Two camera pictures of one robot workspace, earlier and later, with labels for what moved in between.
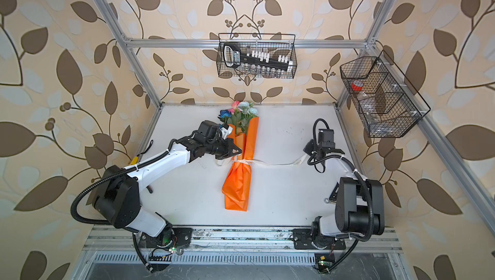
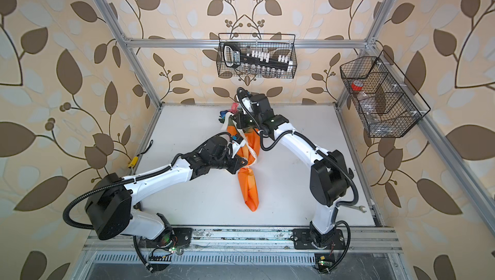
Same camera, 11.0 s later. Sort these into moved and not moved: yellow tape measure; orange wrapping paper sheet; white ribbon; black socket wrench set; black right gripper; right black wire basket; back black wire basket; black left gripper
Moved: white ribbon; black left gripper; black right gripper; orange wrapping paper sheet
Not moved: back black wire basket; yellow tape measure; right black wire basket; black socket wrench set
